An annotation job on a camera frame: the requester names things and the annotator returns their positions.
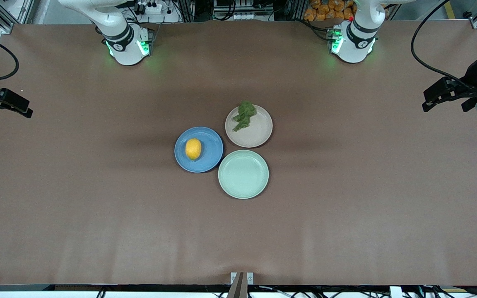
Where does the pale green plate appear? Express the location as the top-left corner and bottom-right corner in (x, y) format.
(218, 149), (270, 199)

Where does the yellow lemon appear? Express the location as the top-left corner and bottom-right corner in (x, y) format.
(185, 138), (202, 161)

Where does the bag of oranges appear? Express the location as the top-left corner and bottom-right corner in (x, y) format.
(304, 0), (357, 21)

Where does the blue plate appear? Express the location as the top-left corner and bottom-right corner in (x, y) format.
(174, 126), (224, 173)

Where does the beige plate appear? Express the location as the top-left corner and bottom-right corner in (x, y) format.
(225, 104), (273, 148)

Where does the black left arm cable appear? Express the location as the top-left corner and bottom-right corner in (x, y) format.
(411, 0), (477, 89)

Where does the white power strip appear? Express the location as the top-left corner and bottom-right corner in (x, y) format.
(133, 0), (179, 23)

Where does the brown wooden strip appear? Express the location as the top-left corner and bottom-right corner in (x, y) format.
(227, 272), (245, 298)

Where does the green lettuce leaf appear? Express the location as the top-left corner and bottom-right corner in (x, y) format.
(232, 101), (258, 132)

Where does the small metal bracket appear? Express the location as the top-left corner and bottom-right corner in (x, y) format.
(230, 272), (254, 285)

